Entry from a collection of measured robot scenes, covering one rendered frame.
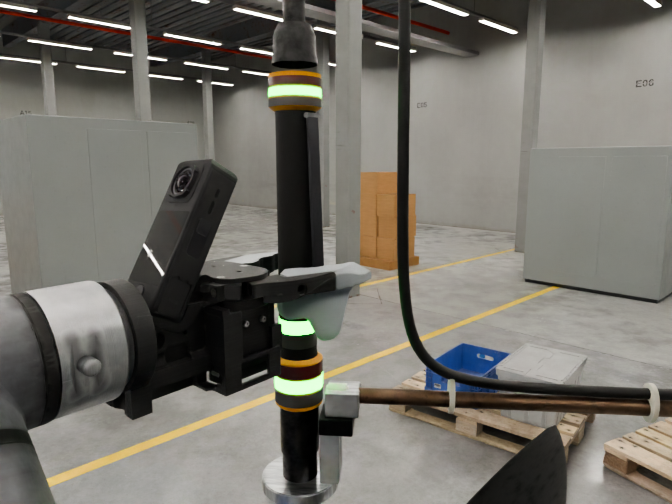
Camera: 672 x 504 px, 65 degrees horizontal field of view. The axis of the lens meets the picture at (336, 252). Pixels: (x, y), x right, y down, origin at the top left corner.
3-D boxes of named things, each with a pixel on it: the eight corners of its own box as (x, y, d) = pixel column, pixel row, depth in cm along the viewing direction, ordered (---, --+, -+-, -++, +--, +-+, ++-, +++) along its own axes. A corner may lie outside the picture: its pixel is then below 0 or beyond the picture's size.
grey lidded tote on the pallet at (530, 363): (585, 401, 357) (589, 355, 352) (558, 437, 311) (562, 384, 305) (524, 385, 383) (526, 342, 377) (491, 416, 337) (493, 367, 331)
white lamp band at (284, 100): (324, 110, 45) (324, 101, 45) (317, 105, 41) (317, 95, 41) (274, 111, 45) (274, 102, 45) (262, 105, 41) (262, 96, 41)
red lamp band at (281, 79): (324, 91, 45) (324, 82, 45) (317, 83, 41) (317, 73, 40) (274, 91, 45) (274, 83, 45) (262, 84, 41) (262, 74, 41)
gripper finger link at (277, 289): (317, 285, 43) (213, 297, 39) (317, 264, 43) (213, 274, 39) (344, 298, 39) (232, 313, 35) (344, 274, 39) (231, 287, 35)
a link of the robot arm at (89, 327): (3, 282, 31) (60, 306, 26) (80, 270, 35) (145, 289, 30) (16, 399, 33) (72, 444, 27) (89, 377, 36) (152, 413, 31)
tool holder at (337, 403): (361, 466, 52) (361, 372, 50) (356, 513, 45) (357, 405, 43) (271, 461, 53) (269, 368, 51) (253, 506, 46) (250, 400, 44)
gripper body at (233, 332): (228, 349, 45) (87, 396, 36) (224, 251, 44) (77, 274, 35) (290, 372, 40) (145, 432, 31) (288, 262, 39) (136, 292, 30)
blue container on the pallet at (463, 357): (511, 381, 389) (512, 353, 385) (477, 411, 342) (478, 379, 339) (460, 368, 414) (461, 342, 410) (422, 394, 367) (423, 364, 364)
